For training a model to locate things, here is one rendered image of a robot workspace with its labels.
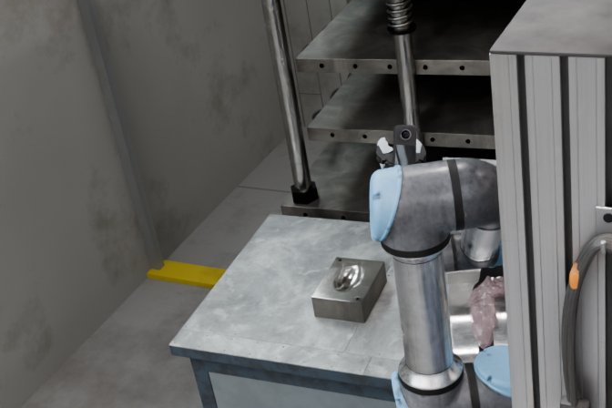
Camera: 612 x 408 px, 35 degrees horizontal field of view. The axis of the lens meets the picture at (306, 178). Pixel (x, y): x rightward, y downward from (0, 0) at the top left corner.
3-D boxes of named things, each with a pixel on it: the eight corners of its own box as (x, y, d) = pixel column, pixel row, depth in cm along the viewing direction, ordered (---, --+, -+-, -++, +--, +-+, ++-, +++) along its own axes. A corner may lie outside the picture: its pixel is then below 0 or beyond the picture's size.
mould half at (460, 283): (566, 395, 228) (566, 359, 222) (456, 401, 231) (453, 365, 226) (541, 273, 271) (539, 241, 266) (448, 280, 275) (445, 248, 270)
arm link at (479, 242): (525, 138, 150) (500, 223, 197) (454, 148, 151) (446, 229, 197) (537, 209, 147) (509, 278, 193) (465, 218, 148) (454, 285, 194)
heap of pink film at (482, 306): (545, 345, 235) (544, 320, 232) (472, 350, 238) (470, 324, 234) (533, 283, 258) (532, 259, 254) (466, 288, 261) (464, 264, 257)
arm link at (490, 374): (550, 436, 172) (548, 378, 166) (475, 444, 173) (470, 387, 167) (536, 391, 183) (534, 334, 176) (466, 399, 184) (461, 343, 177)
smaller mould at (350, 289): (364, 323, 263) (362, 302, 260) (314, 317, 269) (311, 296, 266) (387, 280, 279) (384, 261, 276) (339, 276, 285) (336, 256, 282)
